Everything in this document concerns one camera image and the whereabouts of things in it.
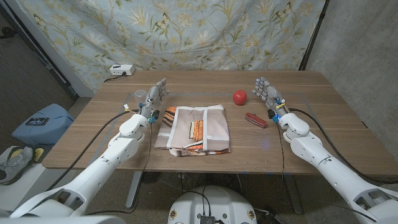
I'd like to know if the thin black left wrist wire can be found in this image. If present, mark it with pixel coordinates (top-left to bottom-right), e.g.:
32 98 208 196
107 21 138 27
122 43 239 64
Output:
86 123 154 216

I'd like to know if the black torso cable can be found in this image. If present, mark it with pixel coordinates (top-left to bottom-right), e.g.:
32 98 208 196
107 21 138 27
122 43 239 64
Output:
185 185 213 217

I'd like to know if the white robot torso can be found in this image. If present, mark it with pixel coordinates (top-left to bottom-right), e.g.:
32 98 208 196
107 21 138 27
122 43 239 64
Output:
167 185 258 224

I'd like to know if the black shoe with yellow insole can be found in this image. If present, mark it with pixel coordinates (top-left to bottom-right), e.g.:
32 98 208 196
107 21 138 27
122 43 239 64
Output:
33 147 45 163

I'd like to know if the grey sneaker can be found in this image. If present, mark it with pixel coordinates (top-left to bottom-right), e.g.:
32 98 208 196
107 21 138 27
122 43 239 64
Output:
0 146 34 185

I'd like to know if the red swiss knife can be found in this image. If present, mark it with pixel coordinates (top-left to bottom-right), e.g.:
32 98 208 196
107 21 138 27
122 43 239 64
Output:
244 112 269 129

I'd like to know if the thin black right wrist wire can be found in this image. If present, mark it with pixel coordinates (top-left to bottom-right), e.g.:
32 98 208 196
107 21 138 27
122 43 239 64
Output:
275 121 286 183

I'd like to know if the clear plastic cup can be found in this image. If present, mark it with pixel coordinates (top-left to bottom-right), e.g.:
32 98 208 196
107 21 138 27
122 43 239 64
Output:
133 89 147 108

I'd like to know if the white power strip box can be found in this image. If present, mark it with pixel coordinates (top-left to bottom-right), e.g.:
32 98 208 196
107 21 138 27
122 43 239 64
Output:
109 64 136 77

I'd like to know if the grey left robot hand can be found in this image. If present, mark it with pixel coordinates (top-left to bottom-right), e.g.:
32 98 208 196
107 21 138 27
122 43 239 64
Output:
139 77 170 121

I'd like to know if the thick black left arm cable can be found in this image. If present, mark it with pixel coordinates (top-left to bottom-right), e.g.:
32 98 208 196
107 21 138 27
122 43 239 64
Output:
46 109 139 191

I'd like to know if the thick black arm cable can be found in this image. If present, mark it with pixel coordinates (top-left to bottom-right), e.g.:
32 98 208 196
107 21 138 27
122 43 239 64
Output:
288 107 398 185
46 109 139 191

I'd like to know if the grey table leg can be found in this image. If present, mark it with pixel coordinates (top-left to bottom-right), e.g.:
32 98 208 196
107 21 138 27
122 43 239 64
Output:
283 174 304 215
125 170 144 209

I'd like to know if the black backdrop stand pole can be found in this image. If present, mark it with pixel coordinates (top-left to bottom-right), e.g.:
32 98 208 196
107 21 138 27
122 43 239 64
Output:
298 0 330 72

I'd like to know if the red ball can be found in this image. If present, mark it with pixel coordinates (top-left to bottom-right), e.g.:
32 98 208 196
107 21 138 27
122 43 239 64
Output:
233 90 248 106

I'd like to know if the floral printed backdrop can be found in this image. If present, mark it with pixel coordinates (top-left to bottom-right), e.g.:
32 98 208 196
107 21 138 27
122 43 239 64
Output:
17 0 327 94

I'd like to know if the blue padded box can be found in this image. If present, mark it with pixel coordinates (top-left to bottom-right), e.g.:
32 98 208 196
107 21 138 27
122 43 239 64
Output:
11 103 75 147

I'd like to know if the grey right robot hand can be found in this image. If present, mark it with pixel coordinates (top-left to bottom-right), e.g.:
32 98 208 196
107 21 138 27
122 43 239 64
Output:
251 76 289 117

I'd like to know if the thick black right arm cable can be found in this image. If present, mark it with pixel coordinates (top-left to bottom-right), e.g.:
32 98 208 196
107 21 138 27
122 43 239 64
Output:
288 107 398 185

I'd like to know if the thin black wrist wire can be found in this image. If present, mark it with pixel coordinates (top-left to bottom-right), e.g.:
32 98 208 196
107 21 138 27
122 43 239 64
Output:
86 123 154 216
275 121 286 183

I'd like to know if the beige cloth with orange print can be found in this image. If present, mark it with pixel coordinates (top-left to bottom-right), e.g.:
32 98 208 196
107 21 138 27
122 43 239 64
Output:
154 104 231 157

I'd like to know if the black power strip cable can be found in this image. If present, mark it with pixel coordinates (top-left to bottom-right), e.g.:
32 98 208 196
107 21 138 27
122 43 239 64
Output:
103 72 127 83

